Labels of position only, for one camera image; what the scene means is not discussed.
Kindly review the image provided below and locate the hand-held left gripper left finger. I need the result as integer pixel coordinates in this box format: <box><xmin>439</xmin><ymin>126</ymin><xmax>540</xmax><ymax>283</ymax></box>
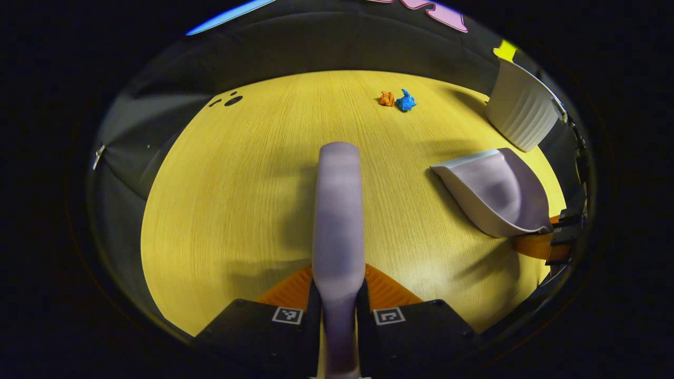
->
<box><xmin>192</xmin><ymin>265</ymin><xmax>323</xmax><ymax>379</ymax></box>

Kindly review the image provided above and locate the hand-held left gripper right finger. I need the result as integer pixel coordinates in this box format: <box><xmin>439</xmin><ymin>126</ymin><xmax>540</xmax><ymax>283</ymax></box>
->
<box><xmin>357</xmin><ymin>263</ymin><xmax>482</xmax><ymax>379</ymax></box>

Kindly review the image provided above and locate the pale purple dustpan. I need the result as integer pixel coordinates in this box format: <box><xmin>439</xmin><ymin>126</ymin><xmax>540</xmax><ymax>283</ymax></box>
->
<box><xmin>430</xmin><ymin>147</ymin><xmax>553</xmax><ymax>238</ymax></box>

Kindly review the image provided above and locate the grey ribbed garbage bin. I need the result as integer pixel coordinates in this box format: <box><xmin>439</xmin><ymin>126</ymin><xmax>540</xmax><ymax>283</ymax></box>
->
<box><xmin>485</xmin><ymin>57</ymin><xmax>563</xmax><ymax>153</ymax></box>

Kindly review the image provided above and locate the pale purple small broom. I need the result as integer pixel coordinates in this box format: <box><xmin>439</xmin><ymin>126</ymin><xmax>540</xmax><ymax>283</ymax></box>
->
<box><xmin>312</xmin><ymin>141</ymin><xmax>368</xmax><ymax>379</ymax></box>

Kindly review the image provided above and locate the blue paper scrap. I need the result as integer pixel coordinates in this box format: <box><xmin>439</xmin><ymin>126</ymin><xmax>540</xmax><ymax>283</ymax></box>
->
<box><xmin>395</xmin><ymin>88</ymin><xmax>417</xmax><ymax>113</ymax></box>

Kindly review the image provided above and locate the wooden desktop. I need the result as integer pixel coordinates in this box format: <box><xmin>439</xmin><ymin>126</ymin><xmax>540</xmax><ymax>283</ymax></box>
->
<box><xmin>140</xmin><ymin>70</ymin><xmax>568</xmax><ymax>337</ymax></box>

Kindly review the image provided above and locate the black backdrop cloth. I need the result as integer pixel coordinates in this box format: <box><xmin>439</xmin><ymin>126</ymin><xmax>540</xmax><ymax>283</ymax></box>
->
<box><xmin>87</xmin><ymin>0</ymin><xmax>593</xmax><ymax>337</ymax></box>

